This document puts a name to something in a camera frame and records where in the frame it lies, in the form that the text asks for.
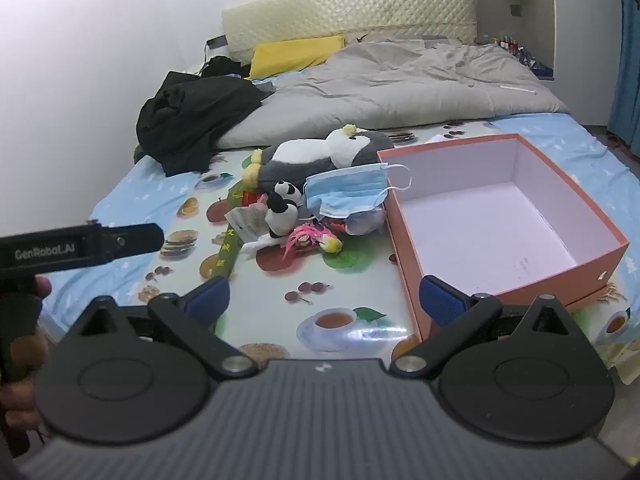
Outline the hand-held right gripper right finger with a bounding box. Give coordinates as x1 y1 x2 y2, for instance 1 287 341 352
392 275 591 378

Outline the pink feathered bird toy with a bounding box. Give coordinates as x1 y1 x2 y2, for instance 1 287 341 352
282 223 345 261

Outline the small panda plush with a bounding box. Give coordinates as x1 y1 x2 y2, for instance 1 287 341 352
264 180 307 240

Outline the cream quilted headboard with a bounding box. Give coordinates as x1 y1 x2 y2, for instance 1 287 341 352
221 0 476 56

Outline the black clothing pile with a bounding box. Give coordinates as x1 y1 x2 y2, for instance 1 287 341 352
136 71 276 178

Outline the blue curtain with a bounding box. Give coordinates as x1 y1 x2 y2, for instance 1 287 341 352
607 0 640 158

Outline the black cloth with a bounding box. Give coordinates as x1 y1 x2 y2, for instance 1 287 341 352
200 55 251 80

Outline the row of small bottles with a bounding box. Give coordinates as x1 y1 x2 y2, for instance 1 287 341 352
480 34 542 68

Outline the blue face mask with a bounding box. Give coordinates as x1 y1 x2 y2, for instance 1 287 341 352
304 162 412 221

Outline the yellow pillow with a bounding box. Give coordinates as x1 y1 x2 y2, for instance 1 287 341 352
248 35 347 81

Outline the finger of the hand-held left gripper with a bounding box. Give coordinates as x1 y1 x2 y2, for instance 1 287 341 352
102 223 165 263

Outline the fruit printed tablecloth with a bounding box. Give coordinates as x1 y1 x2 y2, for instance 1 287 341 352
90 119 640 386

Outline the green plush massage stick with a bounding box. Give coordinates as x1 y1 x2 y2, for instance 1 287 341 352
209 180 261 286

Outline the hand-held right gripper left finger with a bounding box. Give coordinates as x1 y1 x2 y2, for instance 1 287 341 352
65 276 261 381

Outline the grey white penguin plush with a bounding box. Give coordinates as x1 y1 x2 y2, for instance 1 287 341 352
244 125 396 193

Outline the person's left hand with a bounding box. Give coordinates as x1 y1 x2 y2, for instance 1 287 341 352
0 276 57 433

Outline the grey duvet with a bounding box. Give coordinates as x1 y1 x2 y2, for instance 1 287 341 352
217 40 571 150

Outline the white tissue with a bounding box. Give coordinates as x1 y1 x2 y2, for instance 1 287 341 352
242 237 291 257

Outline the clear plastic packet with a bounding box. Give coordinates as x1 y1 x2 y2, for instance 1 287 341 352
225 205 267 244

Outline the black charger cable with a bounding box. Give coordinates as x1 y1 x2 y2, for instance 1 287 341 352
202 35 229 63

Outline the pink cardboard box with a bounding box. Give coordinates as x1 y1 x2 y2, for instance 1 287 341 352
376 132 631 343

